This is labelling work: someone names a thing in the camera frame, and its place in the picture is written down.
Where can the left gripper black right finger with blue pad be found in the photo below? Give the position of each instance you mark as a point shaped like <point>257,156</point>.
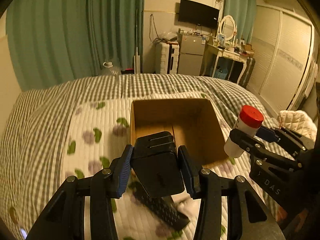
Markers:
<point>248,216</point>

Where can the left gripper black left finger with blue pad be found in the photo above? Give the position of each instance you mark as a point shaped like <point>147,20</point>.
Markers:
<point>63,216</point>

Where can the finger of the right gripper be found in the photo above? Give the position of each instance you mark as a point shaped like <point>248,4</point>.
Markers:
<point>285,138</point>
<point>257,149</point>

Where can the white bottle red cap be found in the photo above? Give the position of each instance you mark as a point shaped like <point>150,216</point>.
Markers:
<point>249,121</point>

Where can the black TV remote control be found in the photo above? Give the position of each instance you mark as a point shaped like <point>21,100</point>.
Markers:
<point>160,208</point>

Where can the black rectangular box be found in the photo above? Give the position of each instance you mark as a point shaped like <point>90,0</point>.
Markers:
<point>154,162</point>

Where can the white quilted cushion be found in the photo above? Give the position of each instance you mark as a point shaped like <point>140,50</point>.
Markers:
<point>298,121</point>

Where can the brown cardboard box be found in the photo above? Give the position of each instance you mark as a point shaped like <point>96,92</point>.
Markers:
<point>192,122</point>

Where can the white sliding wardrobe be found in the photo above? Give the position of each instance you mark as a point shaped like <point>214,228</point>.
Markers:
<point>283,43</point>

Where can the grey checked bed cover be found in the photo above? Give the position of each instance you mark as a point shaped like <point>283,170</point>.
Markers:
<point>36,132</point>

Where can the white dressing table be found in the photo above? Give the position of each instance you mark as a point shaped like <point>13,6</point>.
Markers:
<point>214,56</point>

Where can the silver mini fridge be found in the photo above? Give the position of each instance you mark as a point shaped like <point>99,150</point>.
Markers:
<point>191,54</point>

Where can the white oval mirror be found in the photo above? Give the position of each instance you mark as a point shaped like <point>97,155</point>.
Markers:
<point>227,27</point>

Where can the white suitcase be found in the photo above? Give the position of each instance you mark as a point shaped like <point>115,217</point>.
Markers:
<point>166,58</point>

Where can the green curtain right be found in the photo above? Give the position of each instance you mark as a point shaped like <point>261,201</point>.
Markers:
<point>243,12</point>

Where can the green curtain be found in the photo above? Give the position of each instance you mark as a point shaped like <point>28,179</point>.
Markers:
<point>243,12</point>
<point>55,41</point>

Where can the clear water jug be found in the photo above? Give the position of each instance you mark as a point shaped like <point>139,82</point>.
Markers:
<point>108,68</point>

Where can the green curtain left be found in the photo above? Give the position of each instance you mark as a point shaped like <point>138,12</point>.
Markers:
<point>55,41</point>

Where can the black wall television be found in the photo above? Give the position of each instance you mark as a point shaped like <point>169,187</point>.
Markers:
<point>198,14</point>

